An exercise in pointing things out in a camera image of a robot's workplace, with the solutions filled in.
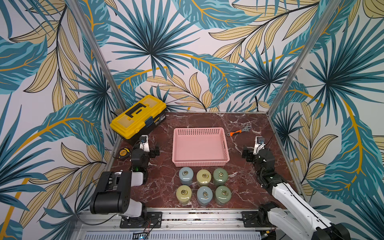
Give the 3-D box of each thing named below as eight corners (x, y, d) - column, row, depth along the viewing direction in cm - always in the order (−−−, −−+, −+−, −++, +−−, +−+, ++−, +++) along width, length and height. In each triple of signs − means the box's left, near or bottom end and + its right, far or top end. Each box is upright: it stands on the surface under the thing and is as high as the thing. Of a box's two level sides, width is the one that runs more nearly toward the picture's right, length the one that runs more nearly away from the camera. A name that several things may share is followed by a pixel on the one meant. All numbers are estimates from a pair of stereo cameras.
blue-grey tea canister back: (177, 183, 86) (177, 177, 79) (181, 171, 90) (181, 165, 84) (190, 186, 85) (190, 181, 78) (193, 174, 89) (194, 168, 83)
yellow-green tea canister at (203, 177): (196, 187, 84) (197, 183, 78) (196, 174, 88) (197, 169, 82) (210, 187, 84) (211, 183, 78) (209, 174, 89) (210, 169, 82)
